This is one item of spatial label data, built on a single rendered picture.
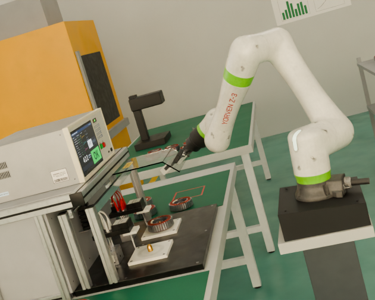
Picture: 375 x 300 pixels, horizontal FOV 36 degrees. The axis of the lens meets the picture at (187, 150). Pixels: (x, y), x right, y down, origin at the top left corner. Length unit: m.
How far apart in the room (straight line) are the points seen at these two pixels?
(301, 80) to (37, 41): 4.01
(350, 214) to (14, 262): 1.16
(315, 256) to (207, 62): 5.45
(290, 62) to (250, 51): 0.18
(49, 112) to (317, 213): 4.26
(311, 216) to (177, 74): 5.58
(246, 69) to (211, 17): 5.23
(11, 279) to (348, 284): 1.19
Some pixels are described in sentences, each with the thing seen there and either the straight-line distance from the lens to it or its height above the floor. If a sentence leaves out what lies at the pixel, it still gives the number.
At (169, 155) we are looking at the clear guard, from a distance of 2.41.
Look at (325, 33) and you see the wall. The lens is 7.37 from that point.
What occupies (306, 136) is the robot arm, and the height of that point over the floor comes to 1.07.
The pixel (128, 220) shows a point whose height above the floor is 0.92.
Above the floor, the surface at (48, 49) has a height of 1.74.
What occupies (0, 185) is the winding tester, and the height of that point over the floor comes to 1.18.
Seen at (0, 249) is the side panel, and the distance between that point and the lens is 2.16.
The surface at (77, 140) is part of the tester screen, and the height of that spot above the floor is 1.26.
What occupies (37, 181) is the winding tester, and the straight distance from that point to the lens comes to 2.16.
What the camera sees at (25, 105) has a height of 1.29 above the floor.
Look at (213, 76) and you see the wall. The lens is 7.39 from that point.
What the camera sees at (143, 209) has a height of 0.88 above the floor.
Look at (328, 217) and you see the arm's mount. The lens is 2.01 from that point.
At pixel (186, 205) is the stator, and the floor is 0.77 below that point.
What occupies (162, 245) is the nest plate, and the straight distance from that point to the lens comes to 2.24.
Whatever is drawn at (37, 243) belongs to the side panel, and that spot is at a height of 0.97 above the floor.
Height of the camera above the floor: 1.51
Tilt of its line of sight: 11 degrees down
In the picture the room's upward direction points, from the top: 16 degrees counter-clockwise
